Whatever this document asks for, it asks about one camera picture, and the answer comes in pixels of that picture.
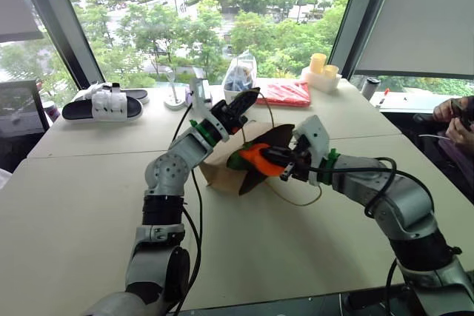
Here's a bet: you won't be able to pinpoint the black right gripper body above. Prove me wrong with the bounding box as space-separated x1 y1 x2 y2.
290 133 313 183

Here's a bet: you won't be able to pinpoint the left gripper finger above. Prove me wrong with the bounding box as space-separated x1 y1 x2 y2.
230 87 261 110
236 96 259 121

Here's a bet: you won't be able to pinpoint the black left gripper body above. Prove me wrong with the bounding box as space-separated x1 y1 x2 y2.
212 100 249 135

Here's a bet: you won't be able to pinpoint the orange carrot plush toy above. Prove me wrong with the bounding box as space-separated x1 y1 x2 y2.
226 142 289 178

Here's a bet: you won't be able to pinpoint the brown paper bag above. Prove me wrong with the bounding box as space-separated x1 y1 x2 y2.
198 88 324 207

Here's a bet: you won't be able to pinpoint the clear plastic bag blue items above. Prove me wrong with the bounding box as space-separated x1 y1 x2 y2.
221 50 259 104

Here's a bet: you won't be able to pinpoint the person's bare hand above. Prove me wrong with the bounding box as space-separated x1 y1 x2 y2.
432 97 464 124
445 116 474 147

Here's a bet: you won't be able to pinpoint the red plastic package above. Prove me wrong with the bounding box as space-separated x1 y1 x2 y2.
255 80 312 108

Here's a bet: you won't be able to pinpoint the white round-base stand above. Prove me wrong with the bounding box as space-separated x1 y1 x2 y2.
163 67 194 111

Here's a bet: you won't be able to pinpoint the white plastic tray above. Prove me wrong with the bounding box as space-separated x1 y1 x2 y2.
300 65 342 95

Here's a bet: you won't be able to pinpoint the tall yellow cup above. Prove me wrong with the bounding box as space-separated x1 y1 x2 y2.
310 53 328 75

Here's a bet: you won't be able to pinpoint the black and white slipper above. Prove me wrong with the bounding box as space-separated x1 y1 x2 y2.
73 81 151 105
61 88 144 124

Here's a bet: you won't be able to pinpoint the grey tumbler with lid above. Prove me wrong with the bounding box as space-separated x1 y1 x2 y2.
360 76 382 102

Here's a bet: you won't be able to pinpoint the dark window pillar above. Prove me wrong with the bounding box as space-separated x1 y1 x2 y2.
327 0 394 80
13 0 105 90

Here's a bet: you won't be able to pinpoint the dark rounded shape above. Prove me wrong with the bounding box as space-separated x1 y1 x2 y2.
339 285 412 316

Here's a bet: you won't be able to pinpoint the black handheld device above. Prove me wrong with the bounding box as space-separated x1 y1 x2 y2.
450 95 474 130

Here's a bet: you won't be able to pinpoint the purple and white cup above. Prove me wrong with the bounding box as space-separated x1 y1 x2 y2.
41 100 61 124

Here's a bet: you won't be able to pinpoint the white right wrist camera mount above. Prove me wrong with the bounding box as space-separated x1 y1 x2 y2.
292 114 332 187

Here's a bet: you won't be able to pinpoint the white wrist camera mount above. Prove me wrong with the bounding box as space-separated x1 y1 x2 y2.
292 114 332 187
188 78 231 143

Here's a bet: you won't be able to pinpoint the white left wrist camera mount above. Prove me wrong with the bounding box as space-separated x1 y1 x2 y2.
188 78 231 143

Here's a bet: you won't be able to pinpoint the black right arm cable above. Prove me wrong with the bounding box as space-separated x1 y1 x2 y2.
308 157 398 313

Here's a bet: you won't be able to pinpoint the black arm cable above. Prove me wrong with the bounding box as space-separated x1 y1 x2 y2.
170 103 204 316
308 157 398 313

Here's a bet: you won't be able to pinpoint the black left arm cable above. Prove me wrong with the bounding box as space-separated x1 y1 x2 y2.
170 103 204 316

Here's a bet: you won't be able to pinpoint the thin white cable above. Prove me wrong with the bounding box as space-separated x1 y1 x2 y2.
418 132 452 142

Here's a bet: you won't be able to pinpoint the dark chair frame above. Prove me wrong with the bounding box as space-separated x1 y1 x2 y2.
0 78 51 134

